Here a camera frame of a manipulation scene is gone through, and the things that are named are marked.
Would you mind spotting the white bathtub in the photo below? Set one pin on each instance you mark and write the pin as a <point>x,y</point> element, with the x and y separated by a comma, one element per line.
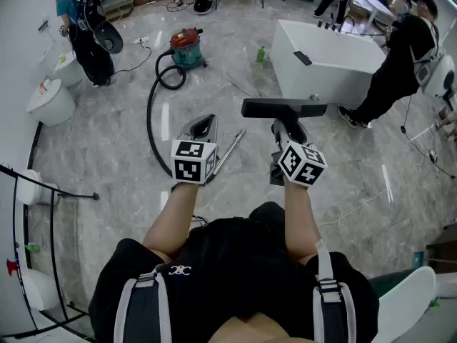
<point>321,80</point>

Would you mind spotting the black phone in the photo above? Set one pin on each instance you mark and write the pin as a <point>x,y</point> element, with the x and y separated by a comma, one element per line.
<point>302,58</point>

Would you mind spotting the silver metal vacuum tube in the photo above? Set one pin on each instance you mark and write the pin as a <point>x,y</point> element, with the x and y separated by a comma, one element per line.
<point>230,150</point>

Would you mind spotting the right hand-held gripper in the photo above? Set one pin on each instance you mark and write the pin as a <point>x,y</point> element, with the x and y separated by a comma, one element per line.
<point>303,166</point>

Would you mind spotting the white backpack shell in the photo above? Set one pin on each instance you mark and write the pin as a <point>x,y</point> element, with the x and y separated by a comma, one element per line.
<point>437,73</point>

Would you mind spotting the person's left forearm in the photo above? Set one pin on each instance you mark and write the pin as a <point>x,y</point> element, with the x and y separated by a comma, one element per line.
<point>168,220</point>

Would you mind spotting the person's right forearm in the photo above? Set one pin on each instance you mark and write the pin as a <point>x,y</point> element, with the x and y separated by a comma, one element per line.
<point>300,220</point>

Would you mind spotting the white power strip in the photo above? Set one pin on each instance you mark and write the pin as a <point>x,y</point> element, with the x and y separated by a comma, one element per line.
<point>141,40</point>

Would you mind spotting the dark green panel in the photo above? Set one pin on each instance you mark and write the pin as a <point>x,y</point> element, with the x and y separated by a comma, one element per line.
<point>389,284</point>

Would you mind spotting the white toilet lid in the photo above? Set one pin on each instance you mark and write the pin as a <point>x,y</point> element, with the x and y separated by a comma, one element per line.
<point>403,306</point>

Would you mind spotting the red green vacuum cleaner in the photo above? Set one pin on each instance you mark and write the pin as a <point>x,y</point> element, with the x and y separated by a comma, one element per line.
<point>185,54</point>

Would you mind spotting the person's black shirt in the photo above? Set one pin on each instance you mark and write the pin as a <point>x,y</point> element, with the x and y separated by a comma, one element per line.
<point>232,263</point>

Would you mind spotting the black bathtub faucet set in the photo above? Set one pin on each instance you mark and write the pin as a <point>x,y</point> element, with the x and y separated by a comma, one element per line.
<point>328,26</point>

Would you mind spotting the white toilet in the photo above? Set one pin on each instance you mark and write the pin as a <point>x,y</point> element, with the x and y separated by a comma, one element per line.
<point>32,188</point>
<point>69,71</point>
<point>53,102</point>
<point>39,291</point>

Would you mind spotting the black vacuum floor nozzle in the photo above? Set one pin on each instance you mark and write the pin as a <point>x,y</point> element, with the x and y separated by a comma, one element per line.
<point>271,107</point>

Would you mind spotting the black metal rack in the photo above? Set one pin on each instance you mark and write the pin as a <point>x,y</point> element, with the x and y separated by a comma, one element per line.
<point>94,196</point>

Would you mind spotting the green plastic bottle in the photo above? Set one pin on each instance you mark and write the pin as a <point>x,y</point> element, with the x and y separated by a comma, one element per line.
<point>261,54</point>

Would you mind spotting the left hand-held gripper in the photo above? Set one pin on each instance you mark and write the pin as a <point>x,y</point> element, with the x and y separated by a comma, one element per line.
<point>189,163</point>

